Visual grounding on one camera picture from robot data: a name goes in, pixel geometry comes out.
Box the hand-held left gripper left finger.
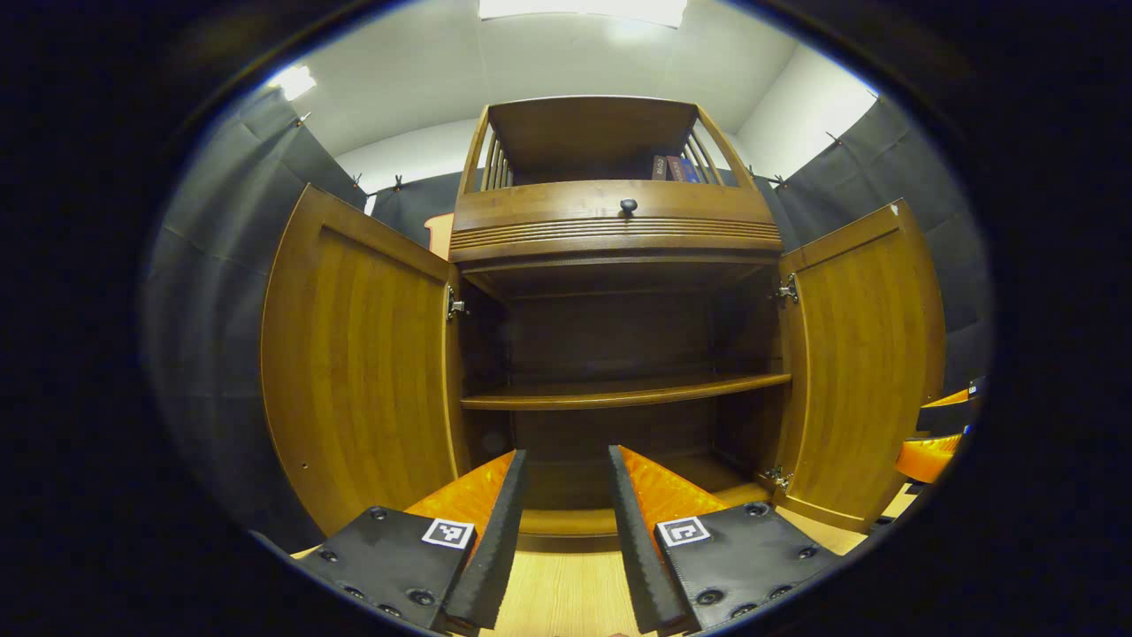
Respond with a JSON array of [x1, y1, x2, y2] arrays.
[[305, 449, 530, 633]]

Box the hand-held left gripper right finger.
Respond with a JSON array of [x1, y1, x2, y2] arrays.
[[607, 444, 841, 636]]

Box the wooden shoe cabinet door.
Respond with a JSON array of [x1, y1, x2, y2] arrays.
[[769, 199, 947, 534], [261, 184, 470, 538]]

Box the wooden double-door shoe cabinet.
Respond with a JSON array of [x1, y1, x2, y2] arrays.
[[261, 95, 947, 554]]

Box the wooden drawer with black knob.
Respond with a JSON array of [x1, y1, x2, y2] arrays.
[[448, 180, 784, 265]]

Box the small ceiling light panel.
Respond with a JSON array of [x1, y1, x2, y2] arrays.
[[270, 65, 317, 101]]

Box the large ceiling light panel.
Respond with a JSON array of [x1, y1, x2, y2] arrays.
[[478, 0, 689, 27]]

